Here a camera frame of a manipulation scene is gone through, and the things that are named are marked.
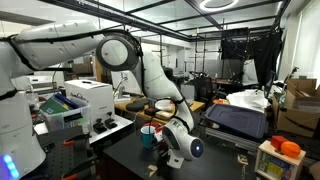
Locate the red bowl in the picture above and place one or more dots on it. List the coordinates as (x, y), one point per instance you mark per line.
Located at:
(158, 126)

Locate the blue cup left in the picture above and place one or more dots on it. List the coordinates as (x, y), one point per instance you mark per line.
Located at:
(147, 136)

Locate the orange bowl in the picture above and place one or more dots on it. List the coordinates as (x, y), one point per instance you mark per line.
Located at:
(220, 101)

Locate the tan rectangular box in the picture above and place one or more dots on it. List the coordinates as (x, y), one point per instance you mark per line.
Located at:
(163, 115)

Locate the wooden desk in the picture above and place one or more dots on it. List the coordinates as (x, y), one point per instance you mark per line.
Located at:
(120, 109)

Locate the white computer monitor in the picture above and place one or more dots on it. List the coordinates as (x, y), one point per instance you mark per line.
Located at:
(127, 80)

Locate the white cardboard box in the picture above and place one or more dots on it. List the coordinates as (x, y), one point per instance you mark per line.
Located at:
(98, 95)

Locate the black curtain backdrop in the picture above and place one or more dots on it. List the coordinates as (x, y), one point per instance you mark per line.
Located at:
(264, 49)

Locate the blue plastic bin lid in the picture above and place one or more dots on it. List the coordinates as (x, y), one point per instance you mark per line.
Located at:
(243, 120)

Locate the clear plastic storage bin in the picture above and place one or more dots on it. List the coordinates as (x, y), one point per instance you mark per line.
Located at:
(61, 112)

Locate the red toy block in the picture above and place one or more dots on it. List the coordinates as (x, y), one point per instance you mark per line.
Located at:
(276, 141)

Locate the wooden toy box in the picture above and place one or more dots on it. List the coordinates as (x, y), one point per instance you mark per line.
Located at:
(275, 166)

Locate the brown cardboard box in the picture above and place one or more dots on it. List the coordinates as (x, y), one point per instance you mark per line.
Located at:
(297, 109)

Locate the orange toy ball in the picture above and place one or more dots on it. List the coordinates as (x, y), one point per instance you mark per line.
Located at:
(290, 149)

